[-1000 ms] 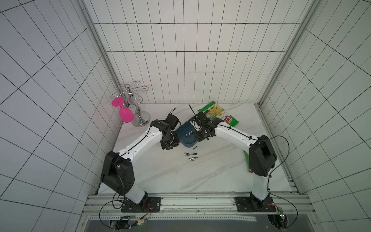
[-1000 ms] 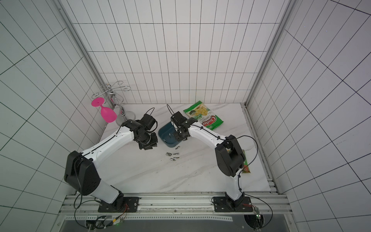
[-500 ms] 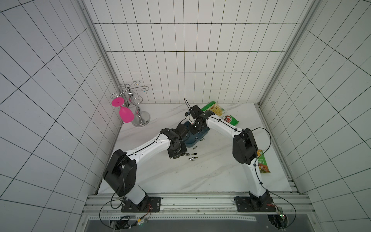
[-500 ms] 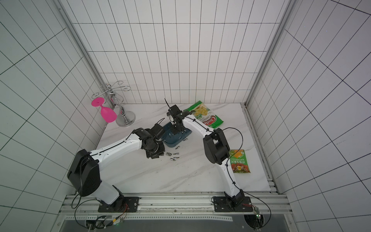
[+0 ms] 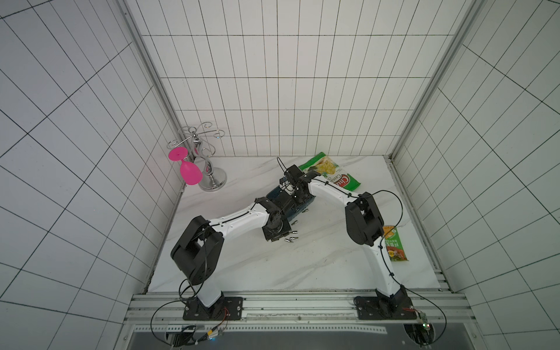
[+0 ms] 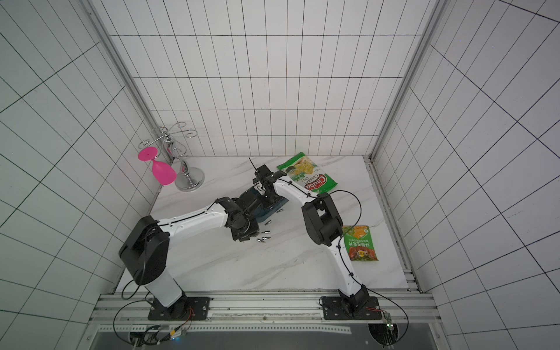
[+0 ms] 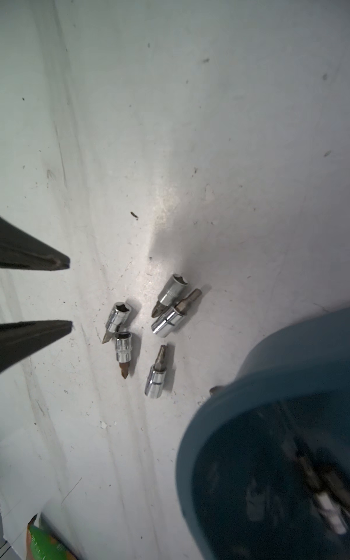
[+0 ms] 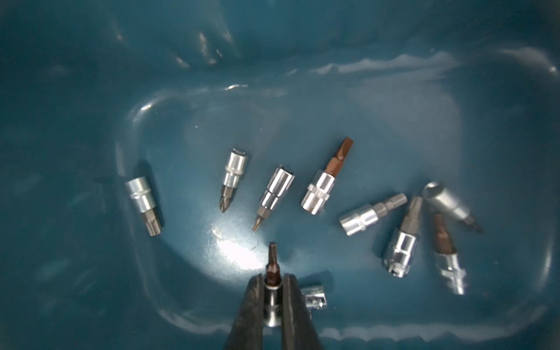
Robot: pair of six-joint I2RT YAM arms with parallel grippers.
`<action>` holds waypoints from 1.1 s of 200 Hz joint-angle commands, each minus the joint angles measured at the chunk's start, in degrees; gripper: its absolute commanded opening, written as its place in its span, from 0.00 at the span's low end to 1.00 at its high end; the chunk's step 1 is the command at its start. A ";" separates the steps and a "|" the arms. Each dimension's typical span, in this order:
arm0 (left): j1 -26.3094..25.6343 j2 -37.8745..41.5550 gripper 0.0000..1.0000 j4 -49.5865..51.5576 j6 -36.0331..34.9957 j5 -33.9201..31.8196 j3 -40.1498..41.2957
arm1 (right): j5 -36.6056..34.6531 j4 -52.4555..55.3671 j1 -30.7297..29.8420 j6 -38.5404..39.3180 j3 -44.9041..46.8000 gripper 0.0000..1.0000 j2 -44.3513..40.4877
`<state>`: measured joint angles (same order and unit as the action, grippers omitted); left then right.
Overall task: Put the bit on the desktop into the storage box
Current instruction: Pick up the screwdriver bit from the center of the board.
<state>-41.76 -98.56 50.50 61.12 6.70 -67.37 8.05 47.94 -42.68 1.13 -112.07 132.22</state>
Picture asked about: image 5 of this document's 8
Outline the dark teal storage box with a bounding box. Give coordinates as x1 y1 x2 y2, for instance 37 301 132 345
266 186 315 221

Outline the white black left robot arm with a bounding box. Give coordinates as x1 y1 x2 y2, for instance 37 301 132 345
171 192 314 321

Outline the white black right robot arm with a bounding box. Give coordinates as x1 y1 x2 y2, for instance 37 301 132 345
284 166 418 320

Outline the green Chuba chips bag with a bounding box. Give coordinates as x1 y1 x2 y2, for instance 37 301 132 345
299 152 361 191

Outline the pink plastic goblet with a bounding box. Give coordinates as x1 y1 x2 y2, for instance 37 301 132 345
169 147 203 186

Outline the chrome cup holder stand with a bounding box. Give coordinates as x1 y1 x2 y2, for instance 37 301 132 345
167 121 227 192

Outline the green red snack packet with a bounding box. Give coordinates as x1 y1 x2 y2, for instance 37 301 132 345
384 226 408 262

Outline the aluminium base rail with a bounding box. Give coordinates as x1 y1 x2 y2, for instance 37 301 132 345
124 290 475 335

